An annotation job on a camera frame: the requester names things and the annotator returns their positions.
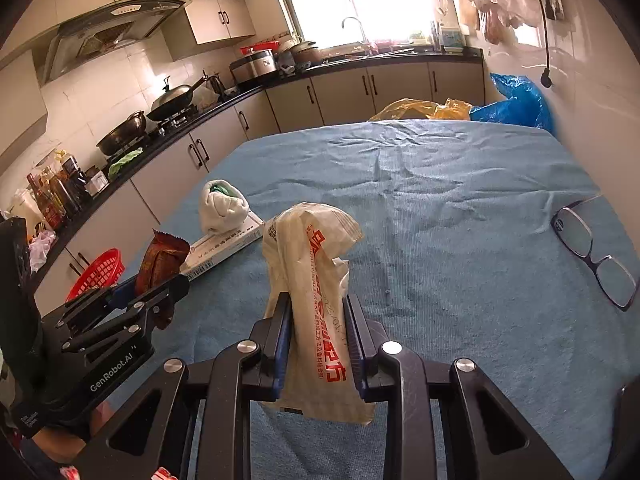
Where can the red basin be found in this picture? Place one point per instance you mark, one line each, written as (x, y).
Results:
(257, 49)

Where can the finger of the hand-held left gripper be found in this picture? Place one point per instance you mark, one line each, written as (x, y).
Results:
(120, 294)
(160, 300)

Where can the dark framed eyeglasses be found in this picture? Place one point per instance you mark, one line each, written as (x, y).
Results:
(572, 232)

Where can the dark red snack packet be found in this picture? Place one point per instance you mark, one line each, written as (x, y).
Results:
(157, 260)

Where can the wok with metal lid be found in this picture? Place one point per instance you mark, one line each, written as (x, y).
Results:
(172, 97)

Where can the brown pot with lid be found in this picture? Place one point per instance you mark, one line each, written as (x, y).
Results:
(305, 55)

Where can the white plastic bag red print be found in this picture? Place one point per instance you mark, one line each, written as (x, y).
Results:
(310, 270)

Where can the steel rice cooker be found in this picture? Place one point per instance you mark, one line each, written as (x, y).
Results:
(252, 67)

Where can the green cloth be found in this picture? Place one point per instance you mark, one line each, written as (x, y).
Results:
(122, 162)

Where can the row of condiment bottles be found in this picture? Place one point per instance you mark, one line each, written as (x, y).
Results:
(60, 190)

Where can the yellow plastic bag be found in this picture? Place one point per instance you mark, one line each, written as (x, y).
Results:
(410, 109)

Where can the small white plastic bag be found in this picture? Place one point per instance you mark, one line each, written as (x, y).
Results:
(41, 250)

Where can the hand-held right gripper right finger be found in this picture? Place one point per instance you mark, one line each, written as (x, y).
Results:
(356, 350)

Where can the black kitchen countertop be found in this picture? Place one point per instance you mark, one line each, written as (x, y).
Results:
(220, 105)

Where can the white flat cardboard box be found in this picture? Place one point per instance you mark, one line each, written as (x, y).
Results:
(220, 251)

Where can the teal box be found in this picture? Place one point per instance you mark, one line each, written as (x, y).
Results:
(453, 39)

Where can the metal faucet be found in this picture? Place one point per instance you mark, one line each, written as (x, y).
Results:
(357, 27)

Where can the blue plastic bag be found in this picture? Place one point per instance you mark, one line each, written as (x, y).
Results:
(520, 102)

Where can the gas stove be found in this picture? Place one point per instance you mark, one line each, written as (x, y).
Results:
(172, 120)

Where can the white crumpled cloth bundle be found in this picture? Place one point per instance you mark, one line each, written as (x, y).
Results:
(222, 207)

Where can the dark open wok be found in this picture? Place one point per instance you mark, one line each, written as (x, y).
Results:
(120, 132)

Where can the blue table cloth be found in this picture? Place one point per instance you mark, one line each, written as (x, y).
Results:
(450, 200)

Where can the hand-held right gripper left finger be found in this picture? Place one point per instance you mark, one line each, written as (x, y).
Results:
(282, 350)

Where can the beige lower cabinets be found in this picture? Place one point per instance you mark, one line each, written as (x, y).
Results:
(330, 95)

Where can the red plastic basket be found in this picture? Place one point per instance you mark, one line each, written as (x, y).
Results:
(100, 270)

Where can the range hood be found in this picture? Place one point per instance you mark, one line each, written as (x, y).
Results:
(110, 30)

